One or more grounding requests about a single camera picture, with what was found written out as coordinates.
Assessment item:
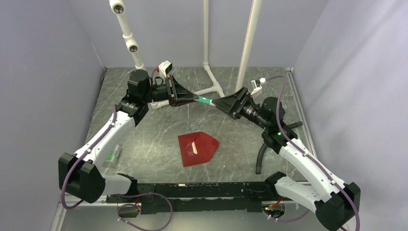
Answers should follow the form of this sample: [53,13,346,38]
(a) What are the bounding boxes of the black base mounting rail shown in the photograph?
[106,181,285,215]

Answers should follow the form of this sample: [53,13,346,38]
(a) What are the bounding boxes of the red paper envelope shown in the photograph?
[178,131,219,167]

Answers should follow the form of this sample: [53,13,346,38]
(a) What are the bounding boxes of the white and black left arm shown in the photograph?
[58,69,211,209]

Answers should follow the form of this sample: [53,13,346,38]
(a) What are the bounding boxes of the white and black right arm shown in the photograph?
[210,88,361,231]

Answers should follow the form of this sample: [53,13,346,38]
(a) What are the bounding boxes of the tan paper letter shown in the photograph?
[191,142,198,154]

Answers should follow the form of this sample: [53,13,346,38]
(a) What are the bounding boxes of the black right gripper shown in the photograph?
[212,87,270,130]

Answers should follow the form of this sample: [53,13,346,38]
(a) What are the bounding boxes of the green white glue stick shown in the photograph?
[195,96,215,106]

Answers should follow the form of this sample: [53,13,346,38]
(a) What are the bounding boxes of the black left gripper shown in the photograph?
[142,75,198,107]

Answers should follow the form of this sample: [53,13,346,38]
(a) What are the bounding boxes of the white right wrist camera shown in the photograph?
[251,77,266,99]

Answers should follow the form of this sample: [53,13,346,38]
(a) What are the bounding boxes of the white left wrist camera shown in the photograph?
[157,60,173,79]

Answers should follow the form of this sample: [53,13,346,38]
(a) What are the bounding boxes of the black corrugated hose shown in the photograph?
[255,121,304,175]

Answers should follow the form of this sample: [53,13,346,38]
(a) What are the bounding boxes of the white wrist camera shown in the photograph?
[157,60,173,79]
[251,77,266,99]

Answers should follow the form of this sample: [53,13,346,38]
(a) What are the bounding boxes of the aluminium extrusion frame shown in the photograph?
[50,202,67,231]

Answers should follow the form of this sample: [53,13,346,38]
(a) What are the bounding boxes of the green white small box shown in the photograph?
[104,144,122,166]

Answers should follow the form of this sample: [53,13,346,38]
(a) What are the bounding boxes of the white PVC pipe frame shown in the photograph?
[109,0,262,97]

